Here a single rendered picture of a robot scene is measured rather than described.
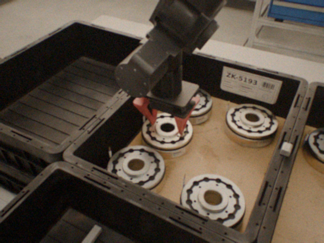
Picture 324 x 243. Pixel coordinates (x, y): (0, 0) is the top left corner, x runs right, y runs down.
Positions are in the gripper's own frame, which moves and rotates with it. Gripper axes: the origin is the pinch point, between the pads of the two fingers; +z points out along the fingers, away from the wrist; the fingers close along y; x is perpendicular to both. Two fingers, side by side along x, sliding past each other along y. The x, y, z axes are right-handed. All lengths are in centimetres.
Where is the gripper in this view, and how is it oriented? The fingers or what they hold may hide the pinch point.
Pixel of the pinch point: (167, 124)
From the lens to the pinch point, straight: 61.7
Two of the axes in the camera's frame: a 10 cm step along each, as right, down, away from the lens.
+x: 4.8, -6.2, 6.2
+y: 8.7, 3.0, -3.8
